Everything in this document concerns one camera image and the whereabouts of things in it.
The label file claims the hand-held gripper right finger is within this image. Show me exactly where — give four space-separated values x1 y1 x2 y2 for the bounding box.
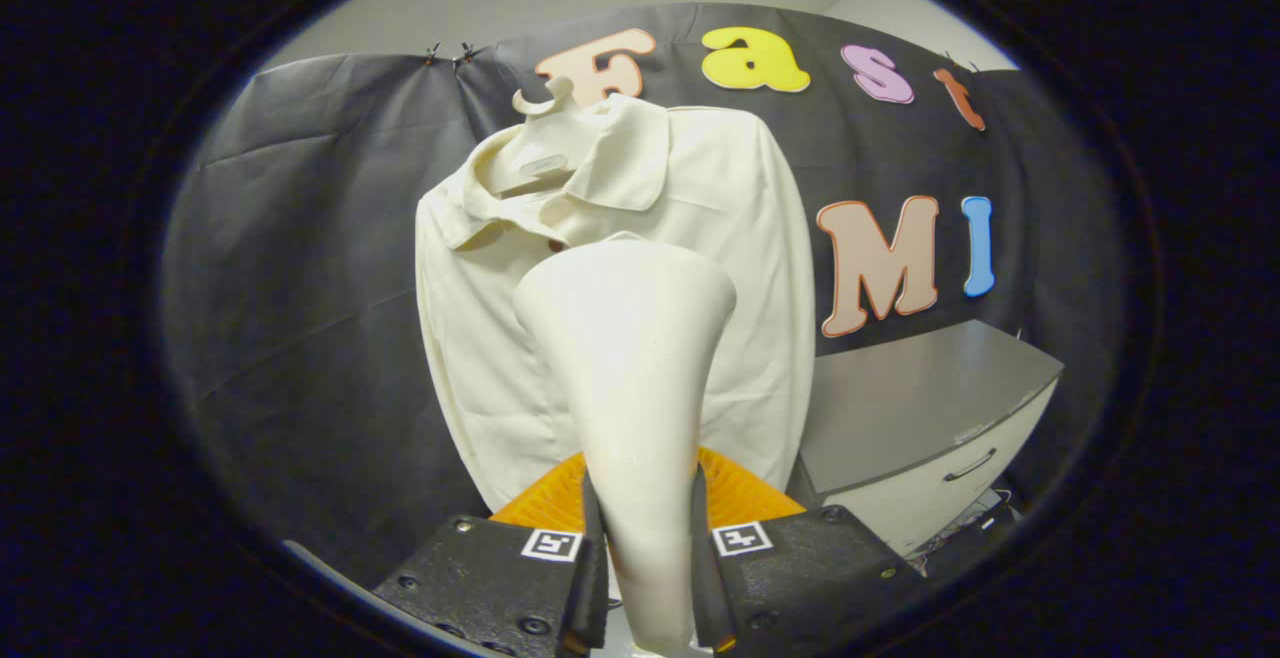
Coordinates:
690 446 926 654

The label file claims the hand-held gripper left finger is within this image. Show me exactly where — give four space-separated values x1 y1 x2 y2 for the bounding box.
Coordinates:
375 450 611 658

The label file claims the white garment steamer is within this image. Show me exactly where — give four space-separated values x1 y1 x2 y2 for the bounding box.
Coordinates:
512 235 739 657

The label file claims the cream button-up shirt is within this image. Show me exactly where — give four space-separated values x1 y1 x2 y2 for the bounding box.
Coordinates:
414 95 817 514

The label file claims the grey and white cabinet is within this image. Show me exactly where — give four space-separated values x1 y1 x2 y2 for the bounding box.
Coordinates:
790 318 1064 559

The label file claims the white plastic hanger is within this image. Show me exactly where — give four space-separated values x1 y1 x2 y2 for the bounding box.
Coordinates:
478 76 591 194

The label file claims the black drawer handle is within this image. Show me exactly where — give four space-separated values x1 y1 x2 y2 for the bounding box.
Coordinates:
943 448 999 483

